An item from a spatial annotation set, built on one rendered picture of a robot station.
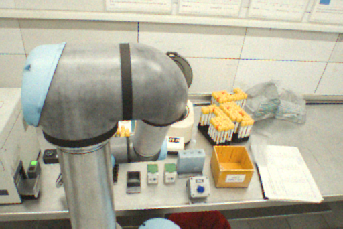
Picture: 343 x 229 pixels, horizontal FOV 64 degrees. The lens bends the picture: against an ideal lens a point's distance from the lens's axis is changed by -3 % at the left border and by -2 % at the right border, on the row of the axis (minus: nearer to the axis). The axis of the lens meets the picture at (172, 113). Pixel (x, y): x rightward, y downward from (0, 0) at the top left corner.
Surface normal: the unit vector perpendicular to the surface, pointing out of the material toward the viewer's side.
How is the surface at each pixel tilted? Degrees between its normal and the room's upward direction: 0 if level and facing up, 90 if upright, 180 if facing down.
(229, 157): 90
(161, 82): 63
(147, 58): 31
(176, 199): 0
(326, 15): 95
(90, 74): 47
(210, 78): 90
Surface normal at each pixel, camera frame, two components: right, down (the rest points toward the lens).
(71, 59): 0.15, -0.48
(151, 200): 0.09, -0.81
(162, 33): 0.13, 0.59
